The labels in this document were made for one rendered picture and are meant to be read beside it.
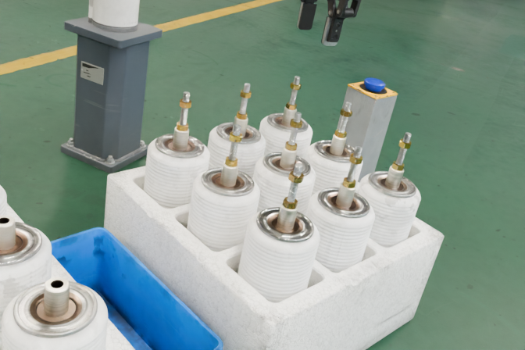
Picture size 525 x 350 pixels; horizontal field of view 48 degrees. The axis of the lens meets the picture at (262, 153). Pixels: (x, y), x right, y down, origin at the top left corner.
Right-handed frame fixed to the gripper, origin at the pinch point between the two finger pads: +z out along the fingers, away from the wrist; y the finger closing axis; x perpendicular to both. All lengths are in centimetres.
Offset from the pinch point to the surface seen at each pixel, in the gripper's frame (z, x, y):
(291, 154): 19.3, -0.3, 1.0
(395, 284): 34.5, 13.1, 16.6
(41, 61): 47, -20, -113
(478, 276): 47, 46, 7
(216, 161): 25.6, -7.5, -9.1
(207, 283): 31.5, -16.8, 12.6
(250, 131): 21.7, -1.0, -11.5
